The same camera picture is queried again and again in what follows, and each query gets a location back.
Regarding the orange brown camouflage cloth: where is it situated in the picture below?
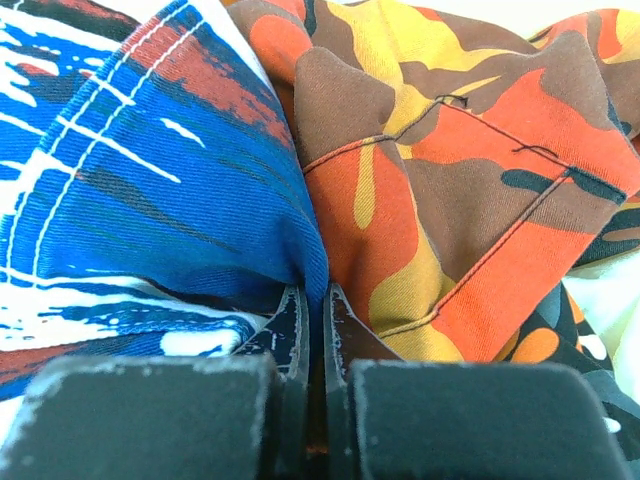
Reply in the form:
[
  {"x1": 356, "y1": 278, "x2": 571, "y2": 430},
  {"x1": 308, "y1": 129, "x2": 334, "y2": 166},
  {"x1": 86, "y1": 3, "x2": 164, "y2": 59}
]
[{"x1": 229, "y1": 1, "x2": 639, "y2": 363}]

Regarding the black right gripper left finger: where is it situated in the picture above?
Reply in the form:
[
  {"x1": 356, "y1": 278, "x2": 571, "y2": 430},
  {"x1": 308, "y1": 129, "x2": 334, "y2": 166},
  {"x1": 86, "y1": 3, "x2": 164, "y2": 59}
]
[{"x1": 1, "y1": 287, "x2": 309, "y2": 479}]

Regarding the black orange grey patterned cloth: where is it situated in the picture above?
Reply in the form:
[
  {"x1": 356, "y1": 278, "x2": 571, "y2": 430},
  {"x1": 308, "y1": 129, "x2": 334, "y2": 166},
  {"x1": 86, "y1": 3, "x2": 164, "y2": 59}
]
[{"x1": 504, "y1": 199, "x2": 640, "y2": 461}]

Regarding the blue white red patterned cloth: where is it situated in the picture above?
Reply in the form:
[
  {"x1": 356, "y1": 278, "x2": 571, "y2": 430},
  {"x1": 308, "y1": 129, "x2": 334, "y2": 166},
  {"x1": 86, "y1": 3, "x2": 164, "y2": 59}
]
[{"x1": 0, "y1": 0, "x2": 330, "y2": 401}]

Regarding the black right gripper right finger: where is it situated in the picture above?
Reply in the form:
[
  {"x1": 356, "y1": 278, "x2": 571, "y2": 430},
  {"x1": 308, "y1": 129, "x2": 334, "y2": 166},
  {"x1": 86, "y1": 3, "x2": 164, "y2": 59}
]
[{"x1": 323, "y1": 285, "x2": 635, "y2": 479}]

